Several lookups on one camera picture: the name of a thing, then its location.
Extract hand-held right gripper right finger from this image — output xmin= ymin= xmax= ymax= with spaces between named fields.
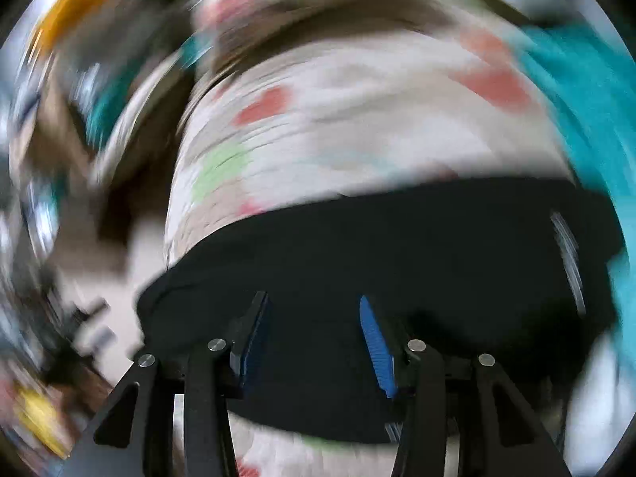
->
xmin=359 ymin=295 xmax=577 ymax=477

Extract white printed bed sheet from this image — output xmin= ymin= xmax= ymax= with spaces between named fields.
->
xmin=99 ymin=0 xmax=577 ymax=477

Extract teal cloth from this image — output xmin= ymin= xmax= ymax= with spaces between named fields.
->
xmin=512 ymin=22 xmax=636 ymax=353

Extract black pants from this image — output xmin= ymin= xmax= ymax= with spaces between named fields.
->
xmin=135 ymin=175 xmax=628 ymax=445

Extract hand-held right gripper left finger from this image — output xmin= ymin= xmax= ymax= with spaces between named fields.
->
xmin=58 ymin=291 xmax=271 ymax=477

